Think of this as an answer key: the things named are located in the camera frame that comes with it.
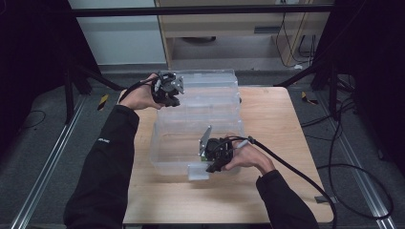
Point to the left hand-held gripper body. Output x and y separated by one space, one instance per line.
167 84

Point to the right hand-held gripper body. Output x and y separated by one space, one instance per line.
219 151

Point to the clear plastic box lid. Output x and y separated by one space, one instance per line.
207 95

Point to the clear plastic storage box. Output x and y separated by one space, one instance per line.
172 149

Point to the person's right hand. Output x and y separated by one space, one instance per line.
250 159

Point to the person's left hand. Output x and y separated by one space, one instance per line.
138 97

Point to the dark round chair base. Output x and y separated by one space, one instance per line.
199 39

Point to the yellow and black tape strip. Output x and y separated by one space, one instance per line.
102 101
308 99

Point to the white cabinet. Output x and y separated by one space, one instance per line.
117 38

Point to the black horizontal bar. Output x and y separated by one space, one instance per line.
191 11

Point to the light wooden desk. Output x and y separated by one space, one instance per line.
223 24

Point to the black metal stand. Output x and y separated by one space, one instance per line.
68 95
332 92

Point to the grey tape piece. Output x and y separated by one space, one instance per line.
324 199

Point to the white plug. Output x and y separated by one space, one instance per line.
297 66

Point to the black curtain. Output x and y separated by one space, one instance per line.
375 63
31 47

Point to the metal floor rail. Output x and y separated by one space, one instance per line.
41 181
366 187

